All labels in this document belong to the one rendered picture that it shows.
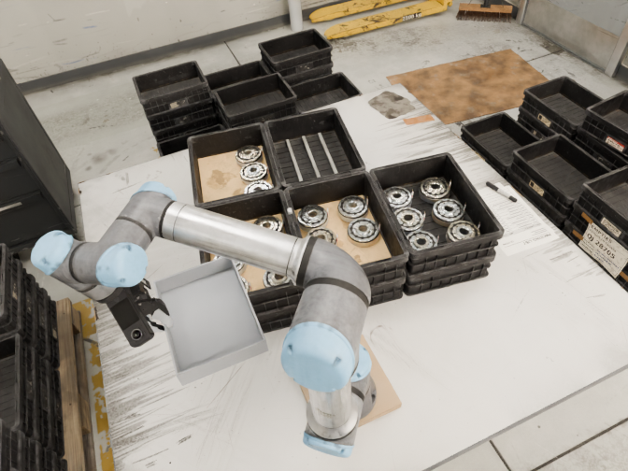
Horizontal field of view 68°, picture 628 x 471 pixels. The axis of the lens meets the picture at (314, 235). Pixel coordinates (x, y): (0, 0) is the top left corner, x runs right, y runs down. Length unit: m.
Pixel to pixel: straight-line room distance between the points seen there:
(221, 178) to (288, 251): 1.04
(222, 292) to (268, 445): 0.44
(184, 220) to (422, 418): 0.86
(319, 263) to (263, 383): 0.70
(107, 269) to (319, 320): 0.36
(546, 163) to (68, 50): 3.71
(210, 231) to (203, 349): 0.36
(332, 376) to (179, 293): 0.59
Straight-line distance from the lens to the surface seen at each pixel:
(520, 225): 1.84
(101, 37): 4.56
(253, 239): 0.83
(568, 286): 1.72
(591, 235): 2.33
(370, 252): 1.50
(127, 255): 0.83
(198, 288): 1.22
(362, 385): 1.17
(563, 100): 3.16
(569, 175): 2.63
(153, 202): 0.91
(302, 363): 0.74
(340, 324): 0.74
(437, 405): 1.41
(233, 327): 1.13
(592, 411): 2.35
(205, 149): 1.92
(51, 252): 0.90
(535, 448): 2.21
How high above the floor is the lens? 2.00
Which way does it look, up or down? 49 degrees down
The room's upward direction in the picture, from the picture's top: 6 degrees counter-clockwise
